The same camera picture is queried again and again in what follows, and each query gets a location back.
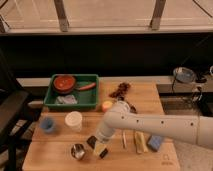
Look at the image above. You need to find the black eraser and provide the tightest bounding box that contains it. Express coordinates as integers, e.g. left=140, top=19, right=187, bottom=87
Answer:
left=87, top=136, right=108, bottom=159

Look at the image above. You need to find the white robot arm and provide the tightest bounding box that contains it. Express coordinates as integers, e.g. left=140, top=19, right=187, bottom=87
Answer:
left=94, top=101, right=213, bottom=150

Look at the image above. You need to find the shiny metal cup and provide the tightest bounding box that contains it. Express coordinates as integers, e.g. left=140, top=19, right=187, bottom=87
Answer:
left=71, top=144, right=85, bottom=160

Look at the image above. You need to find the white paper cup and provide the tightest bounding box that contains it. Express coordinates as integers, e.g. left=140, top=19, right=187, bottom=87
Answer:
left=65, top=111, right=83, bottom=132

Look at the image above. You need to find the blue plastic cup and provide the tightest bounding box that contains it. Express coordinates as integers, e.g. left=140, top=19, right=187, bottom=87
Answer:
left=40, top=117, right=55, bottom=134

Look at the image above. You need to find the metal fork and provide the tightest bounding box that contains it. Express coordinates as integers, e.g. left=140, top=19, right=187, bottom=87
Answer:
left=122, top=131, right=127, bottom=149

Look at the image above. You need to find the orange round ball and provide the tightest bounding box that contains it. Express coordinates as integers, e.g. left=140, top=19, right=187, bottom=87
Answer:
left=101, top=101, right=113, bottom=112

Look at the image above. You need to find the green plastic tray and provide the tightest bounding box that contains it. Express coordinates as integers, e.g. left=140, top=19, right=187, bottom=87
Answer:
left=44, top=74, right=99, bottom=111

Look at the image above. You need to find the blue sponge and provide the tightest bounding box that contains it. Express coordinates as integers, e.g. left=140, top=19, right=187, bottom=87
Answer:
left=147, top=135, right=164, bottom=152

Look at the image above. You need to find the grey crumpled cloth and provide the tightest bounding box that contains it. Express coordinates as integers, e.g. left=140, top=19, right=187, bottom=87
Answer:
left=55, top=95, right=78, bottom=104

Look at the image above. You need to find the brown dried bunch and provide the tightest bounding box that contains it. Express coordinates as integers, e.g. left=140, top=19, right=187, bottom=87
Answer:
left=109, top=82, right=131, bottom=98

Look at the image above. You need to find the red toy frying pan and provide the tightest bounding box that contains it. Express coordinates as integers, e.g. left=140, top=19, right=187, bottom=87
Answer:
left=52, top=75, right=96, bottom=94

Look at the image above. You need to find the black chair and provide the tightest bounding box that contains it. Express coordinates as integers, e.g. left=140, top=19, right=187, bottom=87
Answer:
left=0, top=49, right=41, bottom=171

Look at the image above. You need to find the metal bowl on counter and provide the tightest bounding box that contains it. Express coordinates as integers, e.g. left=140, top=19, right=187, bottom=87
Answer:
left=173, top=67, right=196, bottom=83

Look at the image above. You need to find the black handled knife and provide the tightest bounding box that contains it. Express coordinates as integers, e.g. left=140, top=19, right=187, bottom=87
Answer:
left=125, top=99, right=137, bottom=114

